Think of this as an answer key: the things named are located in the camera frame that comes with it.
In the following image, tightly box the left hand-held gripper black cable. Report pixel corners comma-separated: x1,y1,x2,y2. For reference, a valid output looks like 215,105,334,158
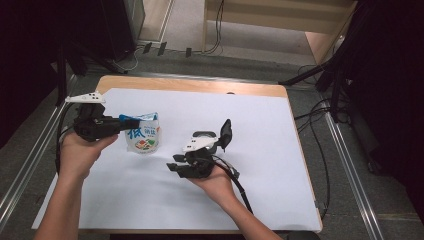
54,103,79,174

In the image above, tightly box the black metal stand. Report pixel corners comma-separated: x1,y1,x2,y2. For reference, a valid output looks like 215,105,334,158
279,56,349,124
54,39,129,107

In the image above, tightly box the grey cabinet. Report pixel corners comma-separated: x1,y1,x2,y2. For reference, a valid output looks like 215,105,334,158
123,0,146,39

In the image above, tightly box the black hanging cable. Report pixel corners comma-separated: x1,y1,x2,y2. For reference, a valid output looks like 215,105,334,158
203,0,225,54

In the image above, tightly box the person's right hand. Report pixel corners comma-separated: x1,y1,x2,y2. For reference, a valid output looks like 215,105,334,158
186,166,239,208

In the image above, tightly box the light wooden shelf unit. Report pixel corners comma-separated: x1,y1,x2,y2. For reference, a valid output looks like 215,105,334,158
202,0,358,66

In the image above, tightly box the black floor cable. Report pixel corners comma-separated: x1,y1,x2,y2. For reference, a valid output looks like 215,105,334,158
294,64,333,221

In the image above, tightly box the right hand-held gripper black cable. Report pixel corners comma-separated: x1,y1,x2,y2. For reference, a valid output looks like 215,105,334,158
213,154,254,214

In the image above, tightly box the clear jar with black lid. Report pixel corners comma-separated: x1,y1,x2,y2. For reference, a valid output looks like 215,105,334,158
191,118,233,154

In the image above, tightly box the hand-held gripper black cable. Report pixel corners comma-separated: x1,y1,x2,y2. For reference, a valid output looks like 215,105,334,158
213,154,254,214
54,103,79,174

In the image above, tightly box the metal floor rail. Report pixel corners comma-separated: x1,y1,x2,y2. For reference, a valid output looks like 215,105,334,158
321,109,384,240
0,74,78,231

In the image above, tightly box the dark curtain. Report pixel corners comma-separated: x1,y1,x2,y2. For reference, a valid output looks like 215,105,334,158
333,0,424,228
0,0,134,149

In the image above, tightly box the white floor cable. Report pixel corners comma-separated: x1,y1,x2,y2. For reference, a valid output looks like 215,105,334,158
111,46,146,73

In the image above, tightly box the person's left hand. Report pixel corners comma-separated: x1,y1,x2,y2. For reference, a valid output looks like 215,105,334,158
59,131,119,183

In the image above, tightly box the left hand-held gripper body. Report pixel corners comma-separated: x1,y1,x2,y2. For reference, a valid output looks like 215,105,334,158
64,91,120,142

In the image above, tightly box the white paper sheet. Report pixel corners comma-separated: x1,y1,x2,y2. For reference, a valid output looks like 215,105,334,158
31,87,322,233

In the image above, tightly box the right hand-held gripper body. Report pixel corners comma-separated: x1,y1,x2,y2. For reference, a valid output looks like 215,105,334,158
180,136,219,179

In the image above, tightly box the blue and white salt bag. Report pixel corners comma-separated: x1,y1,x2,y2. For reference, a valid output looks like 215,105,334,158
119,112,162,155

